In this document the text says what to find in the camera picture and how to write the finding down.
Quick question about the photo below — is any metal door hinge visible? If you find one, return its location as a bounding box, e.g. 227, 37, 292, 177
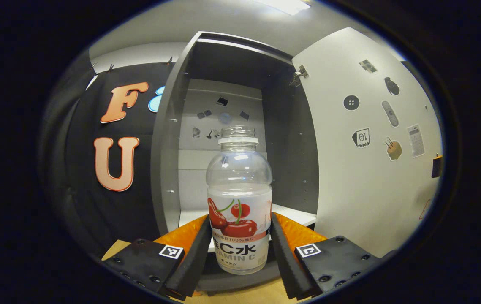
290, 65, 309, 87

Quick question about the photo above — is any wide ceiling light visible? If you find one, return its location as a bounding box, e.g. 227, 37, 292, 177
253, 0, 313, 15

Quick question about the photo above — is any clear bottle with cherry label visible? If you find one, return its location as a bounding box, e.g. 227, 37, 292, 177
206, 125, 273, 275

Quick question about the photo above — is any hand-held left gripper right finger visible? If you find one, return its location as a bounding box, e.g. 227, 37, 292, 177
270, 211, 382, 301

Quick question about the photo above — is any white cabinet door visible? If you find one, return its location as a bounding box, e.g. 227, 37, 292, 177
292, 27, 443, 258

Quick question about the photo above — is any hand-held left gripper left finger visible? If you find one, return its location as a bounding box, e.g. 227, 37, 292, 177
102, 214, 213, 301

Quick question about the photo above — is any grey cabinet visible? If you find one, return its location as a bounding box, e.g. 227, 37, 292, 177
150, 31, 321, 296

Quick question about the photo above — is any black backdrop cloth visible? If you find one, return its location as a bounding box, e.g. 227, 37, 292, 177
40, 51, 182, 258

